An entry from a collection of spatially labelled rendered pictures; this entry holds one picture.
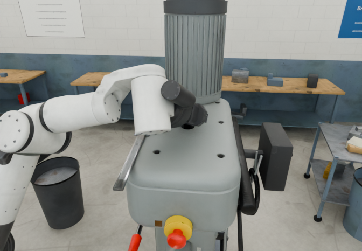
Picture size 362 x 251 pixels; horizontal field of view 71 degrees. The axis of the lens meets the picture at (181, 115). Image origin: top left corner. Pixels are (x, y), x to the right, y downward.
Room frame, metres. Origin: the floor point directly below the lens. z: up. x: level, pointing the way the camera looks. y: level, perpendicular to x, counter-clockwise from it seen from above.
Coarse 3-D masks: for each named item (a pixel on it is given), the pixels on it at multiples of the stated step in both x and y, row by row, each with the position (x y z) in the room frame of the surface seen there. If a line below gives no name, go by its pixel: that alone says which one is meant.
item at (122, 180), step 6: (138, 138) 0.54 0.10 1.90; (138, 144) 0.51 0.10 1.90; (132, 150) 0.49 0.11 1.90; (138, 150) 0.49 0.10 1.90; (132, 156) 0.46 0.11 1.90; (126, 162) 0.44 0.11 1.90; (132, 162) 0.44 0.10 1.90; (126, 168) 0.42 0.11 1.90; (132, 168) 0.43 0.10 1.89; (120, 174) 0.40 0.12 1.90; (126, 174) 0.40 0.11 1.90; (120, 180) 0.38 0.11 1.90; (126, 180) 0.39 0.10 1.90; (114, 186) 0.37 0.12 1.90; (120, 186) 0.37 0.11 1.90
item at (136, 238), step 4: (140, 228) 0.44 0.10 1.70; (136, 232) 0.43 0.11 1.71; (140, 232) 0.43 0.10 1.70; (132, 236) 0.42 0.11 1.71; (136, 236) 0.41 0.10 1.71; (140, 236) 0.42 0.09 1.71; (132, 240) 0.41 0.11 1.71; (136, 240) 0.41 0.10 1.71; (140, 240) 0.41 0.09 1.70; (132, 244) 0.40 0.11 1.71; (136, 244) 0.40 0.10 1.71; (132, 248) 0.39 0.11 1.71; (136, 248) 0.39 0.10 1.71
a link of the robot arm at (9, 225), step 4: (8, 224) 0.37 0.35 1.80; (12, 224) 0.39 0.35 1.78; (0, 228) 0.36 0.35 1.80; (4, 228) 0.37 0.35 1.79; (8, 228) 0.37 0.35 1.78; (0, 232) 0.36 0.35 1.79; (4, 232) 0.36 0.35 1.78; (8, 232) 0.37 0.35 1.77; (0, 236) 0.36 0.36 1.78; (4, 236) 0.36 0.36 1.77; (8, 236) 0.38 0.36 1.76; (0, 240) 0.36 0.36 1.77; (4, 240) 0.36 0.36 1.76; (0, 244) 0.35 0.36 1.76; (4, 244) 0.36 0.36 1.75; (8, 244) 0.39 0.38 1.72; (0, 248) 0.36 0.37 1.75; (4, 248) 0.37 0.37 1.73; (8, 248) 0.38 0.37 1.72
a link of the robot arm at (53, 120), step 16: (64, 96) 0.46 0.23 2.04; (80, 96) 0.45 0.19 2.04; (32, 112) 0.44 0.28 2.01; (48, 112) 0.44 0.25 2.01; (64, 112) 0.43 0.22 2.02; (80, 112) 0.43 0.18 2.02; (48, 128) 0.44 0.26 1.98; (64, 128) 0.43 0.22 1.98; (80, 128) 0.45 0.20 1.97; (32, 144) 0.41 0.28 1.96; (48, 144) 0.44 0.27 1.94; (64, 144) 0.48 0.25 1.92
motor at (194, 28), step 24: (168, 0) 0.83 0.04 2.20; (192, 0) 0.78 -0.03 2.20; (216, 0) 0.80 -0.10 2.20; (168, 24) 0.83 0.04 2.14; (192, 24) 0.77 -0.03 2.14; (216, 24) 0.80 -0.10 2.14; (168, 48) 0.83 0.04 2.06; (192, 48) 0.77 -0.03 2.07; (216, 48) 0.80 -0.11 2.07; (168, 72) 0.83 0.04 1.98; (192, 72) 0.77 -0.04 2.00; (216, 72) 0.80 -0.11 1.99; (216, 96) 0.80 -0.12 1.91
